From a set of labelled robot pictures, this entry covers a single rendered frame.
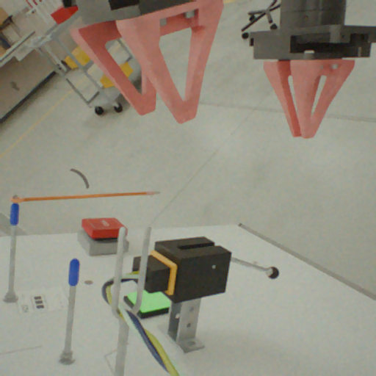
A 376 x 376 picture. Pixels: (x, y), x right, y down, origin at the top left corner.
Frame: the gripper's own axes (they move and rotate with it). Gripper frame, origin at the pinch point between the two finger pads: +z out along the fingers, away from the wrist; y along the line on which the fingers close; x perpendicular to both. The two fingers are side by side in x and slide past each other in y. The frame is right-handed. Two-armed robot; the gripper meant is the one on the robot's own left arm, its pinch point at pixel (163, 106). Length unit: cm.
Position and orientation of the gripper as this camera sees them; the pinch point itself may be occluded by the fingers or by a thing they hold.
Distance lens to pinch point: 30.8
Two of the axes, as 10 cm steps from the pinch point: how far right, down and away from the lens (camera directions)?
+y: 5.8, 2.4, -7.8
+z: 2.2, 8.7, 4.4
